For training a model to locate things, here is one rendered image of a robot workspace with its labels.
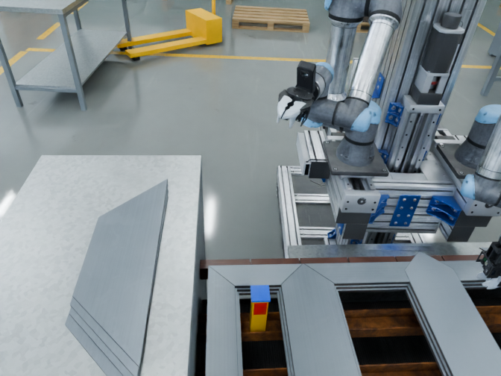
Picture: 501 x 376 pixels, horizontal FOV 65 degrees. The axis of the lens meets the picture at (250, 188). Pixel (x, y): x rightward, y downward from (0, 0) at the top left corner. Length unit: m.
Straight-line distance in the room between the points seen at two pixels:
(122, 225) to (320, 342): 0.68
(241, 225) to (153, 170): 1.37
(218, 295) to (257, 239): 1.38
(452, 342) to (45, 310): 1.14
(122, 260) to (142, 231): 0.12
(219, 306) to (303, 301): 0.27
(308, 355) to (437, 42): 1.13
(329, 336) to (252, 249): 1.42
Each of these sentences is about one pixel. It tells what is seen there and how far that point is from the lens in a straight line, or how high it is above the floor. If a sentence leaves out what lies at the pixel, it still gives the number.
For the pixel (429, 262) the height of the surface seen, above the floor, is 0.85.
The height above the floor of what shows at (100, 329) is 1.07.
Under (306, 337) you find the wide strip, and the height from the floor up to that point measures 0.85.
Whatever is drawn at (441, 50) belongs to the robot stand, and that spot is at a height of 1.46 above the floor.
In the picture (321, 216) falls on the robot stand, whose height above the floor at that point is 0.21.
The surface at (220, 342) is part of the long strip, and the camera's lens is 1.24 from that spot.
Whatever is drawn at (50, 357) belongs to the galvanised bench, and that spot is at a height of 1.05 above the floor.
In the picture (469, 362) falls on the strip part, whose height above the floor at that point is 0.85.
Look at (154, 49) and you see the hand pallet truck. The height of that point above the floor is 0.11.
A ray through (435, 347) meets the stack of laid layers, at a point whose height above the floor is 0.83.
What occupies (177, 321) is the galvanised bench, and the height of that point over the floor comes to 1.05.
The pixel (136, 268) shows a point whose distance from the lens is 1.13.
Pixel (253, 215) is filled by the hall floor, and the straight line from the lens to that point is 2.85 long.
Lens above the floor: 1.92
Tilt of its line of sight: 38 degrees down
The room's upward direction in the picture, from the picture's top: 3 degrees clockwise
